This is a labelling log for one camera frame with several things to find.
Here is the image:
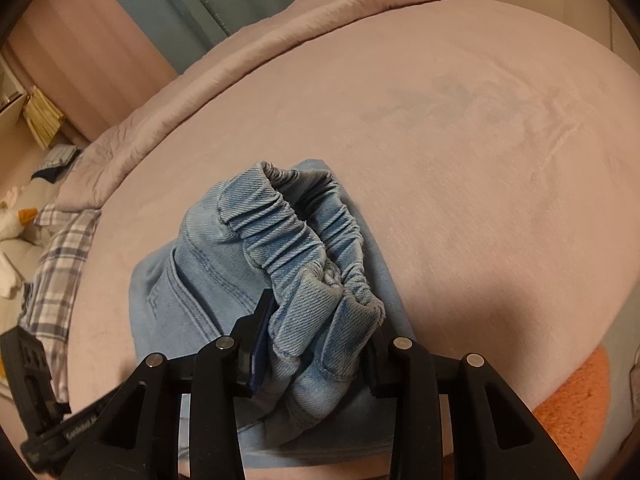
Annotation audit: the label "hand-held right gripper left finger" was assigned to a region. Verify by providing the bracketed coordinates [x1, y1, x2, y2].
[60, 290, 276, 480]

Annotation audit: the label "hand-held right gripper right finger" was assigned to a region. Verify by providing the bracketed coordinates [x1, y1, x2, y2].
[362, 332, 581, 480]

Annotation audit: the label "small blue plaid cloth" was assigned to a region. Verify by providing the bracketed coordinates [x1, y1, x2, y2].
[31, 143, 84, 184]

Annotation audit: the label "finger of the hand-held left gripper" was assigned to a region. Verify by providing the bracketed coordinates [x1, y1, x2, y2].
[0, 327, 72, 420]

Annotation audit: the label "teal curtain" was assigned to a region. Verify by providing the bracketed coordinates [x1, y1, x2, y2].
[97, 0, 307, 80]

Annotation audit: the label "white plush toy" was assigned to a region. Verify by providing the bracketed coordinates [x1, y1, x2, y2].
[0, 185, 42, 247]

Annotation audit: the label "plaid checked cloth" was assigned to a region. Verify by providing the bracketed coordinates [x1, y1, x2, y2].
[20, 205, 104, 407]

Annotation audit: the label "pink bed sheet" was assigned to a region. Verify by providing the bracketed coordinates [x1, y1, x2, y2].
[65, 0, 636, 480]

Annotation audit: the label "light blue denim pants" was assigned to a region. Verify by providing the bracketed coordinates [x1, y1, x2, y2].
[127, 158, 418, 457]

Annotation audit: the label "orange fuzzy rug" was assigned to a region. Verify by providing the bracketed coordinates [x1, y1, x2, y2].
[531, 347, 614, 462]

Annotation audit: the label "pink quilt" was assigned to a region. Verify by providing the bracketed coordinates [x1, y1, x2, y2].
[55, 0, 490, 211]

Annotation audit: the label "pink curtain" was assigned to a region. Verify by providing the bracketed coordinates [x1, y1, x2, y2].
[5, 0, 187, 153]

